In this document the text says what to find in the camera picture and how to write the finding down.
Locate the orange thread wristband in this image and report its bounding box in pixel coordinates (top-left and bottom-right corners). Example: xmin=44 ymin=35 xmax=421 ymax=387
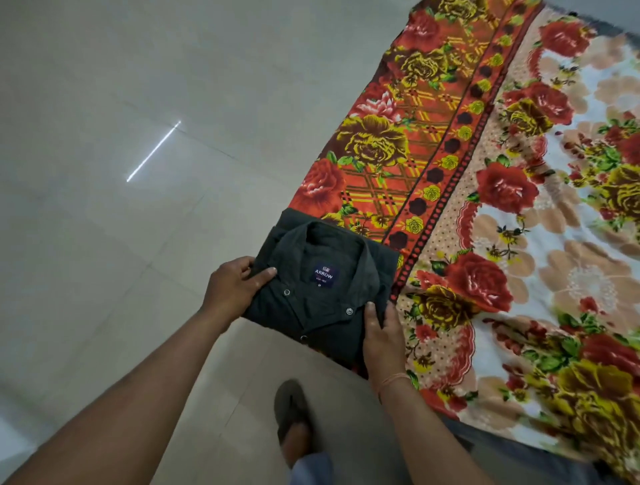
xmin=376 ymin=372 xmax=412 ymax=395

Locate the dark sandal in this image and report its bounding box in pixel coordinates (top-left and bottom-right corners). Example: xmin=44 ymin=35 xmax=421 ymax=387
xmin=273 ymin=379 xmax=316 ymax=445

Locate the person's foot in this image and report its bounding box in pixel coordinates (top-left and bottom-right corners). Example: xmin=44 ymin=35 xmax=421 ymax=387
xmin=281 ymin=422 xmax=316 ymax=469

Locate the person's right hand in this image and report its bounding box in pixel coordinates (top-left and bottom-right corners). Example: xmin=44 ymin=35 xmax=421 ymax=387
xmin=362 ymin=301 xmax=411 ymax=394

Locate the person's right forearm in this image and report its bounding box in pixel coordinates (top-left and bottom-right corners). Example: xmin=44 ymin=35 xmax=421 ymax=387
xmin=378 ymin=377 xmax=496 ymax=485

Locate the dark green shirt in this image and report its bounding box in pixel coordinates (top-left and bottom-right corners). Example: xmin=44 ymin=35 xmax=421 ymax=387
xmin=242 ymin=208 xmax=401 ymax=373

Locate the grey trouser leg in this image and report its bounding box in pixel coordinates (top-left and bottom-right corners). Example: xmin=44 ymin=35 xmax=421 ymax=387
xmin=290 ymin=452 xmax=336 ymax=485

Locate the person's left hand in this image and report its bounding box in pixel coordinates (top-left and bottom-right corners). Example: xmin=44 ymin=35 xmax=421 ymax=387
xmin=201 ymin=256 xmax=278 ymax=331

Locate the person's left forearm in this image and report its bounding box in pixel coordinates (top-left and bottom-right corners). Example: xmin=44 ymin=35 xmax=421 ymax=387
xmin=4 ymin=308 xmax=233 ymax=485

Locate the floral patterned blanket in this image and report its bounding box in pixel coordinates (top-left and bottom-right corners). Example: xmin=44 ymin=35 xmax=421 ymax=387
xmin=288 ymin=0 xmax=640 ymax=483

